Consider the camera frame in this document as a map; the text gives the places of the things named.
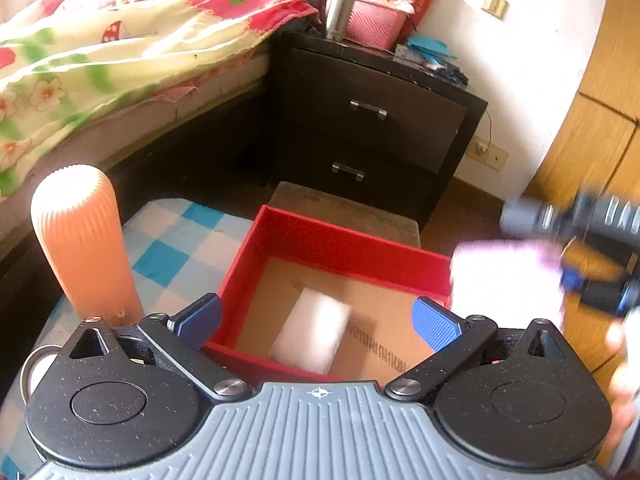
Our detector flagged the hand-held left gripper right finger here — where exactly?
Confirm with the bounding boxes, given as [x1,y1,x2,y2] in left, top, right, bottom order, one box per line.
[384,296,571,403]

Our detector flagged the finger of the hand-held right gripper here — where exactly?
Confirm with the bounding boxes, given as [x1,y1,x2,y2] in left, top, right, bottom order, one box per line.
[559,247,640,317]
[500,195,576,236]

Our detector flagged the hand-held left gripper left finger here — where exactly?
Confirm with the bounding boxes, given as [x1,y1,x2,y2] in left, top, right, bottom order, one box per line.
[60,292,253,403]

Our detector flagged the white pink cloth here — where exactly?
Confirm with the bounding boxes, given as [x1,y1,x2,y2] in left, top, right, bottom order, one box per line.
[450,239,567,328]

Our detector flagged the red cardboard box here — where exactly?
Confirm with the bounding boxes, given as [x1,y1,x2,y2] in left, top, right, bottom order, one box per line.
[202,204,453,383]

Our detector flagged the person's right hand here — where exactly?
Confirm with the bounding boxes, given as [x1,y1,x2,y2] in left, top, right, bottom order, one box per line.
[604,310,640,463]

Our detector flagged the blue white checkered tablecloth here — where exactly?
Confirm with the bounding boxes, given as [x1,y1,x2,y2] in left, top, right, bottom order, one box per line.
[47,197,256,343]

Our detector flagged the wooden wardrobe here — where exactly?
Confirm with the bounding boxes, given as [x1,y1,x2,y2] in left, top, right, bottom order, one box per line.
[524,0,640,321]

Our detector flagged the nightstand drawer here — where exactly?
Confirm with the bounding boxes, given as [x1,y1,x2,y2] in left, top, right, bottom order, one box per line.
[279,125,440,226]
[287,49,469,161]

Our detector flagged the orange ribbed vase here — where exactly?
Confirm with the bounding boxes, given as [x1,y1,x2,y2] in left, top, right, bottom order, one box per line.
[30,164,146,328]

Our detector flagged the brown wooden stool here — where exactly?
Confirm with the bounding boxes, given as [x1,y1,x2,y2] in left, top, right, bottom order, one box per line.
[267,181,422,249]

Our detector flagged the dark patterned packet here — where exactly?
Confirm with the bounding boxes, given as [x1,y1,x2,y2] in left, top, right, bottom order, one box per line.
[424,55,471,89]

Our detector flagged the bed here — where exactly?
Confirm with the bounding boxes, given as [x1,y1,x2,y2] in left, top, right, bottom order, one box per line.
[0,52,275,266]

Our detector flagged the blue papers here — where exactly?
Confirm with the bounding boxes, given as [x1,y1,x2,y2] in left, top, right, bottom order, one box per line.
[397,35,457,59]

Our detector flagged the pink plastic basket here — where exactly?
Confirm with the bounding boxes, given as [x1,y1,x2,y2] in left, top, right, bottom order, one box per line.
[345,0,412,52]

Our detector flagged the dark wooden nightstand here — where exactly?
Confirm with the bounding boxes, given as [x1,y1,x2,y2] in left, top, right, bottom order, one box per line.
[267,29,488,232]

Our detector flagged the white crumpled paper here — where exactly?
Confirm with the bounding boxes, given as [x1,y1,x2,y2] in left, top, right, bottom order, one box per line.
[357,0,414,14]

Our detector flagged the steel thermos bottle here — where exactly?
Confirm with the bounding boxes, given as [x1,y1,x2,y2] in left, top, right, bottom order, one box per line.
[324,0,356,42]

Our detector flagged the floral printed blanket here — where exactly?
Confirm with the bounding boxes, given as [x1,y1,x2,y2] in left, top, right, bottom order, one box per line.
[0,0,321,201]

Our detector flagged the plain wall socket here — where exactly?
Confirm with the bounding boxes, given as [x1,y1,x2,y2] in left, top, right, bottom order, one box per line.
[487,143,511,169]

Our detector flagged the wall socket with plug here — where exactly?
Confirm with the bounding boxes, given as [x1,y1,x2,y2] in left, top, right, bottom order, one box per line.
[465,136,490,164]

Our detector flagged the metal drawer handle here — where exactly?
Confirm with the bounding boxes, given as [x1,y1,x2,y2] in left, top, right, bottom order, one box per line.
[331,161,366,181]
[350,100,389,122]

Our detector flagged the metal ring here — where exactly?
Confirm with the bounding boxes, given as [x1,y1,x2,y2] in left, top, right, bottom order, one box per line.
[20,342,63,407]

